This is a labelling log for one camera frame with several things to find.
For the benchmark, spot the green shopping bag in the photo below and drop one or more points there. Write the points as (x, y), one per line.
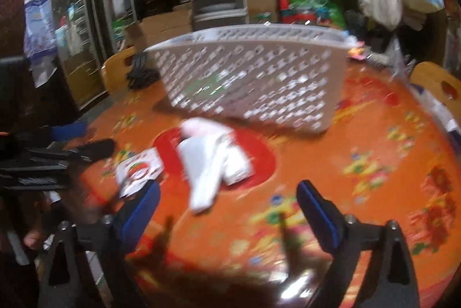
(328, 13)

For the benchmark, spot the right wooden chair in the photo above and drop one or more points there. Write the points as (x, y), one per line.
(443, 86)

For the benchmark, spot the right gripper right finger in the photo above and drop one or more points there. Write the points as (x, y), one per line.
(390, 278)

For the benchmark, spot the left wooden chair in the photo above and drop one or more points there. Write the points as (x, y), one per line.
(115, 70)

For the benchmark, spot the brown cardboard box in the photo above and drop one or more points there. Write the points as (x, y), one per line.
(157, 28)

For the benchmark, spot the white perforated plastic basket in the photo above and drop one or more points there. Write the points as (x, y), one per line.
(290, 76)

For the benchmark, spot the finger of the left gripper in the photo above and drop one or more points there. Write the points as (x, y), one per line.
(88, 153)
(68, 132)

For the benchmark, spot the wooden chair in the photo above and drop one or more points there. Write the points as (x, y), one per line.
(115, 70)
(443, 86)

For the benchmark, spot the white tissue napkin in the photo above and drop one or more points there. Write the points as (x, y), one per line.
(210, 161)

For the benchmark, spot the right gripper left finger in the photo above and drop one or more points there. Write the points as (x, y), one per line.
(67, 280)

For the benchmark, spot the red floral tablecloth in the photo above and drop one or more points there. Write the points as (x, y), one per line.
(383, 158)

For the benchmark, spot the white blue hanging packet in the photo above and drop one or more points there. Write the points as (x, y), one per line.
(39, 42)

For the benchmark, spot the white red printed packet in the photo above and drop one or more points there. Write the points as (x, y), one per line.
(133, 173)

